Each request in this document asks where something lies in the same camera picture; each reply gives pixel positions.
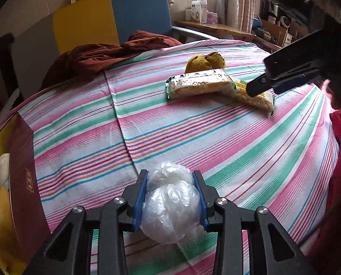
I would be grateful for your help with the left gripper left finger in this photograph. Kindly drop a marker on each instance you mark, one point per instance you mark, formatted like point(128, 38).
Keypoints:
point(68, 248)

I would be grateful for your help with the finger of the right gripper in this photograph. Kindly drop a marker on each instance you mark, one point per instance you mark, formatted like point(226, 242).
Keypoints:
point(298, 81)
point(260, 84)

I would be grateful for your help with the striped bed sheet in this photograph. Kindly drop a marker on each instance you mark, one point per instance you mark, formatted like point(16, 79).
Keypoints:
point(90, 141)

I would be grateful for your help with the mustard yellow sock ball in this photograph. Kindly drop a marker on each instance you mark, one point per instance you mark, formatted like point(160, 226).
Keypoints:
point(211, 61)

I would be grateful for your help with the white plastic bag bundle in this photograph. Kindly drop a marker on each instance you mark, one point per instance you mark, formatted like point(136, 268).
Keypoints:
point(172, 204)

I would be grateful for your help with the white box on desk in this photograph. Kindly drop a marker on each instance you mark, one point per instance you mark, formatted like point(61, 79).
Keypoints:
point(197, 12)

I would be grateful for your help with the grey yellow blue headboard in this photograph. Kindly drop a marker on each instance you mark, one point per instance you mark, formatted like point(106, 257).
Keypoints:
point(25, 59)

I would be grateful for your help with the red garment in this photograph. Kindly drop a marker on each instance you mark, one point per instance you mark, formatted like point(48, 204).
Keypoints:
point(325, 254)

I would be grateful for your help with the gold maroon gift box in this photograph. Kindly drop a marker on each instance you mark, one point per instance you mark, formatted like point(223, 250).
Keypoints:
point(30, 225)

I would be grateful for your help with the white flat box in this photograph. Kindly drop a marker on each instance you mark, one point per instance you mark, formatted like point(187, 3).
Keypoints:
point(4, 170)

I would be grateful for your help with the brown rice cracker packet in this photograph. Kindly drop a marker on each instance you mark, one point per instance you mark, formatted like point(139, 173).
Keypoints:
point(196, 83)

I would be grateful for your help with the wooden bedside desk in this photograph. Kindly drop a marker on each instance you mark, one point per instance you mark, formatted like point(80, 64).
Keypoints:
point(227, 32)

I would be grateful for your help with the rust red blanket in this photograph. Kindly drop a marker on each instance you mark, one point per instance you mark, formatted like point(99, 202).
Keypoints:
point(88, 60)

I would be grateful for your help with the green Weidan snack packet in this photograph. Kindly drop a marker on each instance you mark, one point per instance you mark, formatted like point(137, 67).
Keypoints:
point(236, 89)

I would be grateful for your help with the pink box on desk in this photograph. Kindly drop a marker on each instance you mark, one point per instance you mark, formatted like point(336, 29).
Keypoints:
point(211, 17)

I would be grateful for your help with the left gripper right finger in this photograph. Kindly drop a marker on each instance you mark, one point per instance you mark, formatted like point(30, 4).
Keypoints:
point(271, 249)

